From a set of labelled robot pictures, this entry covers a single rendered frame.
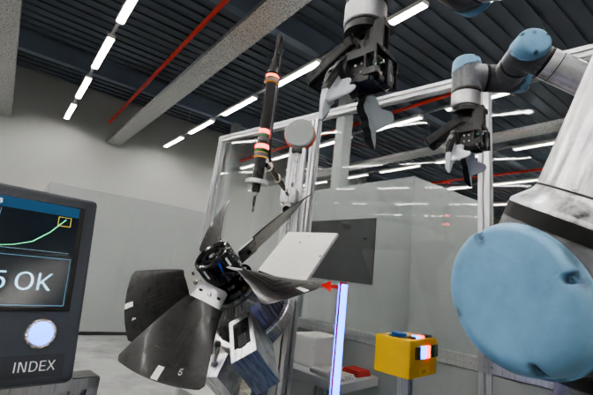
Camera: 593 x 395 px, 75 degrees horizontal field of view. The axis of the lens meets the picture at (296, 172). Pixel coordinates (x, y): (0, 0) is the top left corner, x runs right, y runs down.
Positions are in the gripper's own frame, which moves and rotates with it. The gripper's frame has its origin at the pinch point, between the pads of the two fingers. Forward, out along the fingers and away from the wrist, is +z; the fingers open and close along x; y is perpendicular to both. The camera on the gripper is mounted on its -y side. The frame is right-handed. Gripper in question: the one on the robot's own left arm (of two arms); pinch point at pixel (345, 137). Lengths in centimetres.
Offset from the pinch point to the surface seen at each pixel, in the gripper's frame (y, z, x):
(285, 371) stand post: -60, 56, 57
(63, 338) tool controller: -7.3, 31.8, -33.6
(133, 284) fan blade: -89, 33, 12
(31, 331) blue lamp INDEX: -6.9, 31.1, -36.7
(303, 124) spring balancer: -89, -49, 82
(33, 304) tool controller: -8.0, 28.8, -36.9
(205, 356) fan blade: -46, 45, 13
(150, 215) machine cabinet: -559, -39, 244
